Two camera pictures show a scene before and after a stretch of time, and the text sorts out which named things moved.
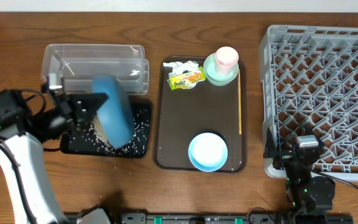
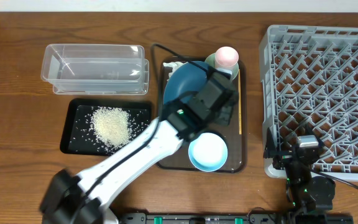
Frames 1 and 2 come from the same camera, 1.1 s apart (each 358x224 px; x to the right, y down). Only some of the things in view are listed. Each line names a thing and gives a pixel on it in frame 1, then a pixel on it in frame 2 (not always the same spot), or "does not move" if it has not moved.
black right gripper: x=283 y=156 does not move
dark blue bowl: x=115 y=114 -> x=186 y=78
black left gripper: x=69 y=116 -> x=225 y=110
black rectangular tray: x=87 y=139 does not move
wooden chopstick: x=240 y=104 does not move
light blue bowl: x=207 y=152 does not move
